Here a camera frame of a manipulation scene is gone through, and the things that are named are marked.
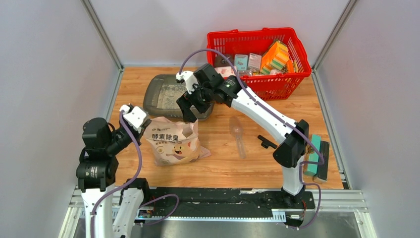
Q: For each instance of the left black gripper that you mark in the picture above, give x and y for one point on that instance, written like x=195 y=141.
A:
x=138 y=134

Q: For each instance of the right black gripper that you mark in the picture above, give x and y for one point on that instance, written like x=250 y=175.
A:
x=186 y=100

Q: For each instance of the pink cat litter bag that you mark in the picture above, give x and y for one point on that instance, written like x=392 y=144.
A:
x=174 y=143

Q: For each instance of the clear plastic scoop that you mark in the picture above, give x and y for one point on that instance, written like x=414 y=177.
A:
x=236 y=130

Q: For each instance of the black bag clip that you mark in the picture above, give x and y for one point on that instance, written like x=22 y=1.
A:
x=265 y=143

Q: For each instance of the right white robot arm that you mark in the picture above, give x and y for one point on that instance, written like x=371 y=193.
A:
x=205 y=86

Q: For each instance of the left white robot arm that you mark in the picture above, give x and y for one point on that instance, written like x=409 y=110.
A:
x=109 y=210

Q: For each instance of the grey litter box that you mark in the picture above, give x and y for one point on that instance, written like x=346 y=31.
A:
x=161 y=95

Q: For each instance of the pink white small box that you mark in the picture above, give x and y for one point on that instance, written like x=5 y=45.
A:
x=226 y=71

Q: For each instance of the teal small box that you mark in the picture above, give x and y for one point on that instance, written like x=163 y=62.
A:
x=241 y=61

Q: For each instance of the grey small box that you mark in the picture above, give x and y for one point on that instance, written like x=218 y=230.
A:
x=254 y=62

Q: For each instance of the red plastic basket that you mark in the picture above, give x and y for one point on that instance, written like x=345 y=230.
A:
x=278 y=85

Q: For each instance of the orange sponge pack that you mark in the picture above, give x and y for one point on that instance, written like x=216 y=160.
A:
x=276 y=57

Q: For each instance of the teal black brush block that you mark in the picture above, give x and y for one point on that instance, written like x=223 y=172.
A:
x=319 y=173

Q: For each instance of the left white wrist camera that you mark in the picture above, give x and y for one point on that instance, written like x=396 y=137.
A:
x=135 y=116

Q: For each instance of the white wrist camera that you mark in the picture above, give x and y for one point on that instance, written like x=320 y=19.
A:
x=135 y=116
x=189 y=79

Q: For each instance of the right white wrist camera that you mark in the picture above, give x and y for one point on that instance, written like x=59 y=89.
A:
x=189 y=79

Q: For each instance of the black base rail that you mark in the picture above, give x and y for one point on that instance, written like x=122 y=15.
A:
x=220 y=203

